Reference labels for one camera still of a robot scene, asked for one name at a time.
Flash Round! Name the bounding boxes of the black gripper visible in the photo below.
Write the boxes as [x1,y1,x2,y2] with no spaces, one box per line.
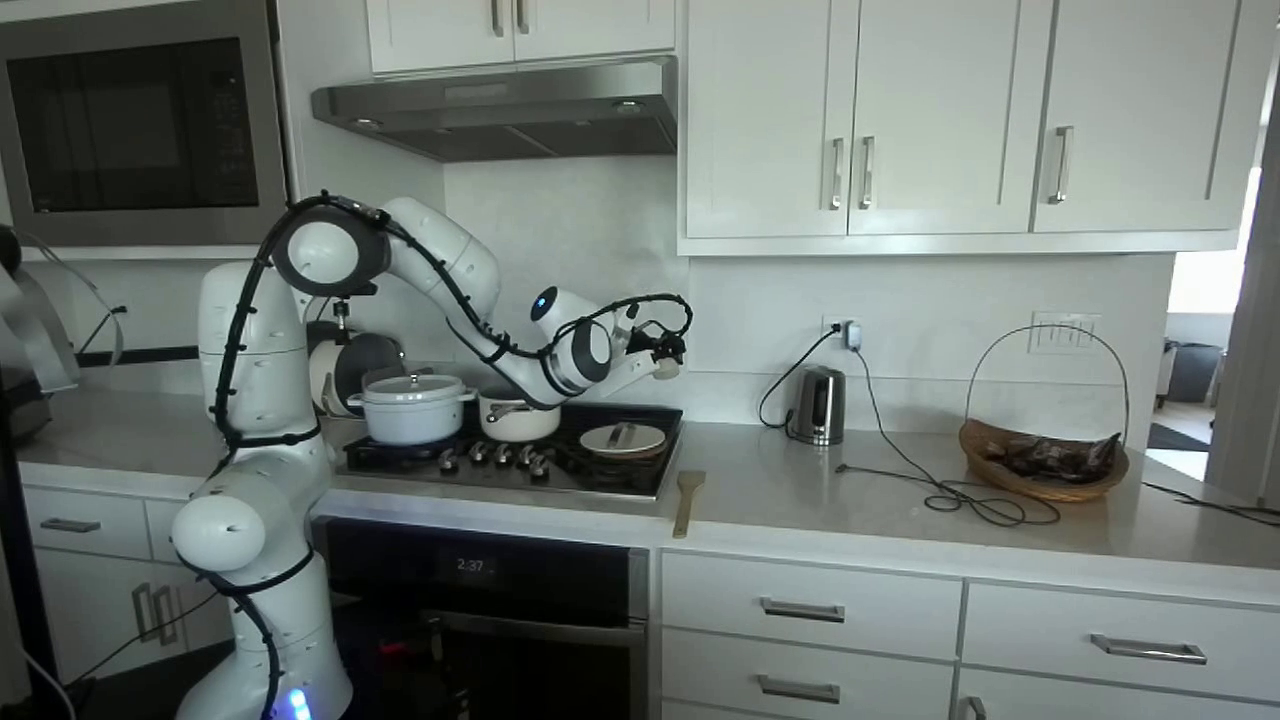
[619,320,683,378]

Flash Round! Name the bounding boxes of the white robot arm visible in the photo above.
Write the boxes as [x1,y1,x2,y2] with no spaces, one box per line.
[167,193,689,720]

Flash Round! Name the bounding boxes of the white lidded casserole pot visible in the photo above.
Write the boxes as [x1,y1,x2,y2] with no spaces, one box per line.
[360,371,469,448]

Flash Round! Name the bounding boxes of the white pan lid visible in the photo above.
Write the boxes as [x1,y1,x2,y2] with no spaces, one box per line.
[579,419,668,459]

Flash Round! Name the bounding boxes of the black gas stove top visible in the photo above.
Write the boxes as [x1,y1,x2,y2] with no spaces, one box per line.
[346,402,683,498]

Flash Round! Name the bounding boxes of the wooden spatula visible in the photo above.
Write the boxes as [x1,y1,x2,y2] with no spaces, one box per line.
[671,469,703,538]

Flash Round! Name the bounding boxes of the stainless range hood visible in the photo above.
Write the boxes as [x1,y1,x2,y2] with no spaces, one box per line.
[313,54,675,162]

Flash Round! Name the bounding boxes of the white lower drawer cabinets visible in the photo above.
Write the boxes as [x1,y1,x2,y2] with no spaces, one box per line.
[662,550,1280,720]

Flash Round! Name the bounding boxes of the black built-in oven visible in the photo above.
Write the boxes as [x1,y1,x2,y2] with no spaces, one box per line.
[315,518,650,720]

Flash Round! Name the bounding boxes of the built-in microwave oven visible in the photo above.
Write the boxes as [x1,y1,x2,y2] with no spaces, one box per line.
[0,0,291,249]

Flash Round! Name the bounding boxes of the white saucepan with steel handle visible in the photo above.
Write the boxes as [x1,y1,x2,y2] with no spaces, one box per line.
[481,387,559,443]

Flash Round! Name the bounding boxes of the black wall plug adapter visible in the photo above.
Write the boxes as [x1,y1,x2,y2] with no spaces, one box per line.
[831,320,866,350]

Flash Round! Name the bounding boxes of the white upper wall cabinets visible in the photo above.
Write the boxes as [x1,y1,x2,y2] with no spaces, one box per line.
[272,0,1280,265]

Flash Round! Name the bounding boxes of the black power cable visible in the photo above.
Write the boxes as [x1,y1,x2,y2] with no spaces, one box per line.
[753,323,1063,528]

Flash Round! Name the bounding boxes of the wooden basket with wire handle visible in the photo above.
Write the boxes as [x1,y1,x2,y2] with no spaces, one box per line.
[958,320,1136,507]

